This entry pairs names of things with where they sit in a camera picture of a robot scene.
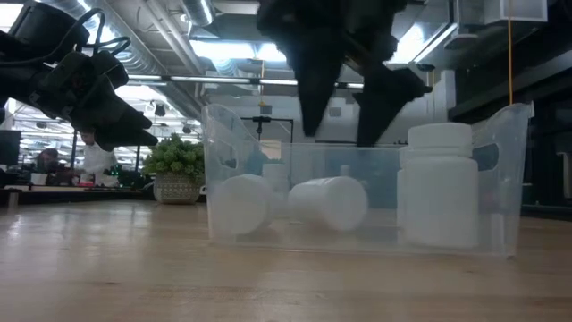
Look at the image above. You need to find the green potted plant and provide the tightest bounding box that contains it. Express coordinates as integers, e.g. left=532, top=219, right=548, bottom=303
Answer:
left=141, top=132, right=206, bottom=206

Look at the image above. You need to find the wooden background desk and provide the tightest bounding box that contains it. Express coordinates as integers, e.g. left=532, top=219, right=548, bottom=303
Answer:
left=0, top=183, right=156, bottom=208

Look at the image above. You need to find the large silver ceiling duct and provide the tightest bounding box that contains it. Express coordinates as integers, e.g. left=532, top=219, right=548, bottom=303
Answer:
left=42, top=0, right=206, bottom=120

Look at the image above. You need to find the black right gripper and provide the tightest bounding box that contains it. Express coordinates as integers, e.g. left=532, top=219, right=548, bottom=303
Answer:
left=257, top=0, right=433, bottom=148

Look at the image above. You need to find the long ceiling light tube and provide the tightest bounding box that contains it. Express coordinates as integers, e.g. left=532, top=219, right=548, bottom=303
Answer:
left=127, top=74, right=366, bottom=89

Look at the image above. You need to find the person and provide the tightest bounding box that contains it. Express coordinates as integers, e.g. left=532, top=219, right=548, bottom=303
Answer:
left=33, top=148, right=68, bottom=187
left=73, top=131, right=120, bottom=188

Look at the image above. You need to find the dark computer monitor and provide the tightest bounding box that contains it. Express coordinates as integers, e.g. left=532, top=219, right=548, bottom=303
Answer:
left=0, top=129, right=22, bottom=167

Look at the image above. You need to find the white ball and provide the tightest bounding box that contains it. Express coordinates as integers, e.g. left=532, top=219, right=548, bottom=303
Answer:
left=396, top=122, right=480, bottom=250

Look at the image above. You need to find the clear plastic basket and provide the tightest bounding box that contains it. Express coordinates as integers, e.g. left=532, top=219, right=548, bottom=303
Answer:
left=200, top=101, right=535, bottom=258

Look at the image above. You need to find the white ceiling unit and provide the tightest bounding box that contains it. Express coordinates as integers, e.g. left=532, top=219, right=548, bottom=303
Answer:
left=482, top=0, right=549, bottom=24

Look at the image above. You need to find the white pill bottle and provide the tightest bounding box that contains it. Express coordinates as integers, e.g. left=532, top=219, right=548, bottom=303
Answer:
left=209, top=174, right=274, bottom=237
left=288, top=175, right=369, bottom=233

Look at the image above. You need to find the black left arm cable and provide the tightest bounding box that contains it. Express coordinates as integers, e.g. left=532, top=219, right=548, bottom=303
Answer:
left=73, top=7, right=133, bottom=57

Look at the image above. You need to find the small silver ceiling duct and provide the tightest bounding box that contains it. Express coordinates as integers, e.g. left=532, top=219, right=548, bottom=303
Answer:
left=181, top=0, right=215, bottom=27

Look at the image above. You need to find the black tripod stand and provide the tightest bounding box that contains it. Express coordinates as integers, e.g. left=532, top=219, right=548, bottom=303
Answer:
left=240, top=114, right=295, bottom=147

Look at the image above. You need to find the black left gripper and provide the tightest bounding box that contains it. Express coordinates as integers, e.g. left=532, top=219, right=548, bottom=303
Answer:
left=29, top=48, right=159, bottom=152

